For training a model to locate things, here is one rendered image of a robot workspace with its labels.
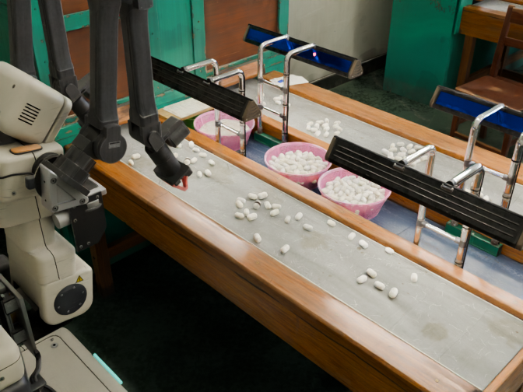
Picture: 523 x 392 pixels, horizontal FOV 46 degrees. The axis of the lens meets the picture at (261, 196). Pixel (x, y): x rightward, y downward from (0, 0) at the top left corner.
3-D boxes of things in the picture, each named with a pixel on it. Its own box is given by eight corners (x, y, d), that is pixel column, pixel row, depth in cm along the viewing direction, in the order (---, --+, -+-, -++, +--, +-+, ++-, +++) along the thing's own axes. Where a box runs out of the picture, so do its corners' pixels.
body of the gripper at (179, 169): (170, 158, 178) (159, 141, 172) (193, 171, 172) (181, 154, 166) (155, 174, 176) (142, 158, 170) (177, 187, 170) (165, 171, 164)
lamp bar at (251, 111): (244, 123, 206) (244, 103, 202) (137, 73, 243) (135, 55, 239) (261, 116, 211) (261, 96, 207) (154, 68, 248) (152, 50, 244)
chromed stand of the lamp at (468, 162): (496, 257, 204) (528, 137, 180) (444, 232, 217) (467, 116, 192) (523, 234, 216) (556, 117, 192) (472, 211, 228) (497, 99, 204)
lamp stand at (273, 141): (286, 155, 263) (289, 54, 239) (253, 139, 275) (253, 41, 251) (315, 141, 274) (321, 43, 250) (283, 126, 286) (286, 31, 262)
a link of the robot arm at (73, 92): (49, 81, 188) (63, 89, 183) (76, 56, 191) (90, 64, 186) (71, 107, 197) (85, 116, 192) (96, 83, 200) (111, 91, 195)
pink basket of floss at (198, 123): (252, 157, 262) (252, 137, 256) (190, 155, 263) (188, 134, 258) (257, 128, 284) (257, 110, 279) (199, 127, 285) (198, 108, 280)
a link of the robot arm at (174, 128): (127, 127, 162) (146, 138, 157) (157, 97, 165) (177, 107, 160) (148, 155, 171) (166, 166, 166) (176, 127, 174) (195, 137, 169)
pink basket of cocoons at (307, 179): (317, 202, 232) (318, 180, 227) (253, 187, 241) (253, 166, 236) (339, 170, 252) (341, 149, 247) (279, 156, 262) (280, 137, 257)
